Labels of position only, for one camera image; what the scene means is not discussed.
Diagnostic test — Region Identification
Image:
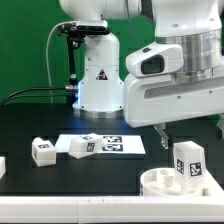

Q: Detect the white thin cable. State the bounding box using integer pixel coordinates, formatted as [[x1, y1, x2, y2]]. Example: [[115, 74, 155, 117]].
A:
[[45, 21, 76, 105]]

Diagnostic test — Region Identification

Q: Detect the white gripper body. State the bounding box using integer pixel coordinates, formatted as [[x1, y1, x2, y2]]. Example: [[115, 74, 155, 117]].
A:
[[124, 69, 224, 127]]

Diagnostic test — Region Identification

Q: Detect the black camera on stand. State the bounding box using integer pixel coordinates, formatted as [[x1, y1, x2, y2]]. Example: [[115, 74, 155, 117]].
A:
[[57, 21, 110, 105]]

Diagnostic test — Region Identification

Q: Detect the black cable pair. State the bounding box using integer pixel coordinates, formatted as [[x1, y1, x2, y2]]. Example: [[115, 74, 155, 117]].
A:
[[0, 86, 78, 107]]

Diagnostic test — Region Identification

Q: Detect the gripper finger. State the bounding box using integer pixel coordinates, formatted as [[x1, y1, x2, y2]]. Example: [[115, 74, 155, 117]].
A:
[[154, 123, 169, 149], [217, 113, 224, 139]]

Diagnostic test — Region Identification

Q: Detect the white paper marker sheet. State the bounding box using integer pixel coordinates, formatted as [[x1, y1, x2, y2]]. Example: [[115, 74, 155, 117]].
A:
[[55, 134, 145, 154]]

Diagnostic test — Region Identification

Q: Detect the white block left edge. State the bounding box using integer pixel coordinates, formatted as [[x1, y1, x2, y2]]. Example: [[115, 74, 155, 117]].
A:
[[0, 157, 6, 179]]

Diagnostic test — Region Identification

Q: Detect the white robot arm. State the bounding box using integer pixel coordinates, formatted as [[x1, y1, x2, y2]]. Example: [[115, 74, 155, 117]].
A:
[[59, 0, 224, 127]]

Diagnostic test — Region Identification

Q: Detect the white front rail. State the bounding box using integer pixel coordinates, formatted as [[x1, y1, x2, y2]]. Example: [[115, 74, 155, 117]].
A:
[[0, 196, 224, 224]]

